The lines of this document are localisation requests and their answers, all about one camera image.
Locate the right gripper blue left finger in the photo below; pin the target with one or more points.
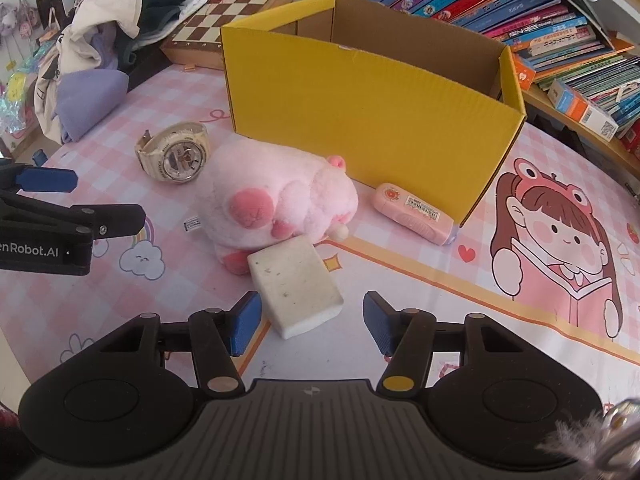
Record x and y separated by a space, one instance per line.
218 336

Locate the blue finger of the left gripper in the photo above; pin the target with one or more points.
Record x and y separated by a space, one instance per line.
24 217
16 176

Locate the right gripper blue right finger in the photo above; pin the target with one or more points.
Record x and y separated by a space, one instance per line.
406 338

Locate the white sponge block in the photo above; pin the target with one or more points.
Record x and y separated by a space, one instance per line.
297 291

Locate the cream wrist watch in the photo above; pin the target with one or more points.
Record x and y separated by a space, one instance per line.
176 154

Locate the pink eraser case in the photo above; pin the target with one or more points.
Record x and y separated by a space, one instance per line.
414 214

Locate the pink plush pig toy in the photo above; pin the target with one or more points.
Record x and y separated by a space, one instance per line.
253 194

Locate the pile of clothes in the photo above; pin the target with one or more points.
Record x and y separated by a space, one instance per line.
86 73

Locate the wooden chess board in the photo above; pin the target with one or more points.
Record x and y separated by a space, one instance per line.
198 40

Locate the yellow cardboard box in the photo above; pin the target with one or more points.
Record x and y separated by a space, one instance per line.
426 105

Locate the orange white usmile box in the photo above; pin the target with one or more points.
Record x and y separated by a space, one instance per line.
525 70

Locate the row of leaning books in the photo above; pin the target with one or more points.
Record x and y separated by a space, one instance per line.
557 39

